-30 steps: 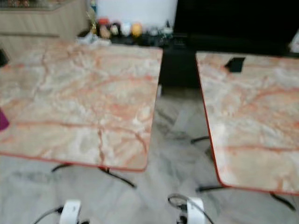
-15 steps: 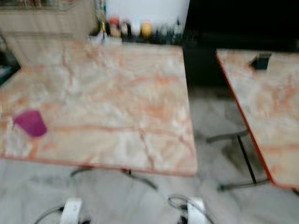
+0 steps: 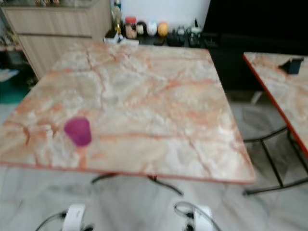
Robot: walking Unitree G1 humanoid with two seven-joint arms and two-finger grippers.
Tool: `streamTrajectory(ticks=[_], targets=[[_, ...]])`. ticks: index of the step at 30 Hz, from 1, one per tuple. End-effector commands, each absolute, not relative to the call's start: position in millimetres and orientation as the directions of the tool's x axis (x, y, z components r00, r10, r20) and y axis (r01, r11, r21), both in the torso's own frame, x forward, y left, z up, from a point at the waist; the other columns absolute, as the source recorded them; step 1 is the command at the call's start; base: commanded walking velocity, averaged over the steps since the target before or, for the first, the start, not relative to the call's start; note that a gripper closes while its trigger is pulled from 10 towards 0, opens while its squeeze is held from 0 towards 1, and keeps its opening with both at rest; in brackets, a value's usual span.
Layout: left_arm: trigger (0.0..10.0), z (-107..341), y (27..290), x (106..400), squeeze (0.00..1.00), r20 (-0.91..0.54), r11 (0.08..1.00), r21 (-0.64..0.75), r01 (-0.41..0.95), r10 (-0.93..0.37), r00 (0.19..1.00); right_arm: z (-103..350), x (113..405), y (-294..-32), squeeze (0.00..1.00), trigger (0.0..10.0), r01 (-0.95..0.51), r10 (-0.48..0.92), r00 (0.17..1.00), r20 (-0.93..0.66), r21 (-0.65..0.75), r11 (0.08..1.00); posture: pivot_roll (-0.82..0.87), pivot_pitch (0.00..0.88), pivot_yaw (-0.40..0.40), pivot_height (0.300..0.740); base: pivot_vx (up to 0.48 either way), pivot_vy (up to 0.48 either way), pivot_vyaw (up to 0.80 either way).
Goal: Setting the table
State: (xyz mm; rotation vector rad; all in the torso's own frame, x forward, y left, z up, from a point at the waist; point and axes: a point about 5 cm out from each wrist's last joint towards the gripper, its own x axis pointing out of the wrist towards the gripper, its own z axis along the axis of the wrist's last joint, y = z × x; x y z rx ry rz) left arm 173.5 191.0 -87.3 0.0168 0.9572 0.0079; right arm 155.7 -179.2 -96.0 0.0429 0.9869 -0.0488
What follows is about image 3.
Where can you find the dark round figurine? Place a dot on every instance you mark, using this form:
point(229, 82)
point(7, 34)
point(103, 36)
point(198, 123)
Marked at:
point(141, 28)

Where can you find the display shelf with figurines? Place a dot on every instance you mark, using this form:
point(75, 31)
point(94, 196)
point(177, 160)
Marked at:
point(8, 41)

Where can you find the black metal table frame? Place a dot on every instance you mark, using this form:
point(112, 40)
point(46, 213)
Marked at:
point(273, 163)

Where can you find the small black box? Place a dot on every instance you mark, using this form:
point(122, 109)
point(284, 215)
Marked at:
point(293, 66)

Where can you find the golden trophy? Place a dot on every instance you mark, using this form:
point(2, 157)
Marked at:
point(116, 20)

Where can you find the green mug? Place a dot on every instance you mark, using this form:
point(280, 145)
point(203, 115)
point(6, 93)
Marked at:
point(195, 37)

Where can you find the light wooden cabinet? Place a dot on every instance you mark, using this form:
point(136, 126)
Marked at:
point(57, 31)

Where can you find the red-lidded glass jar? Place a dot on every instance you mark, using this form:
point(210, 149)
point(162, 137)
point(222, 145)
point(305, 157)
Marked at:
point(131, 29)

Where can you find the small white box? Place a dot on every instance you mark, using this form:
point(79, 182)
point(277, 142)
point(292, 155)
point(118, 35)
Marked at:
point(112, 39)

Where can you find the small black device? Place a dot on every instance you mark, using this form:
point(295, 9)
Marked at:
point(176, 38)

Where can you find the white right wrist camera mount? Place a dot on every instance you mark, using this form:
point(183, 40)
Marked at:
point(203, 219)

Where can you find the green storage basket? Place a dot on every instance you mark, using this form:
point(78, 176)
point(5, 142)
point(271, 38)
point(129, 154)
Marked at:
point(12, 91)

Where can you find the purple plastic cup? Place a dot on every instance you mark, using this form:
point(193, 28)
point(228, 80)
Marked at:
point(78, 132)

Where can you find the yellow round figurine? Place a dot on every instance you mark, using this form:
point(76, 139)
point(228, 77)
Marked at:
point(162, 29)

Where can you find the white round figurine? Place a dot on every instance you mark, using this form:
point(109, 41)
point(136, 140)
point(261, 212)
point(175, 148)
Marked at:
point(152, 29)

